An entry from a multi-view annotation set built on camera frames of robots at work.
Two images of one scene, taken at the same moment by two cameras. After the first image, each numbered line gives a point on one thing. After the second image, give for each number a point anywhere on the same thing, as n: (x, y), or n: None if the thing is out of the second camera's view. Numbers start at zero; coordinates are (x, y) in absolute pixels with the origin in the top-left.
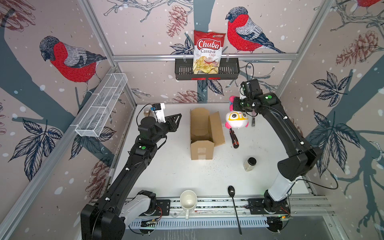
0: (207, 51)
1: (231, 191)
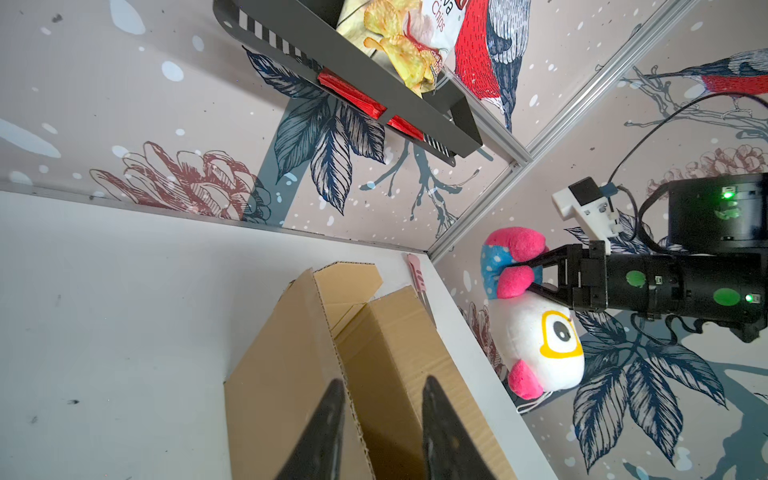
0: (411, 36)
1: None
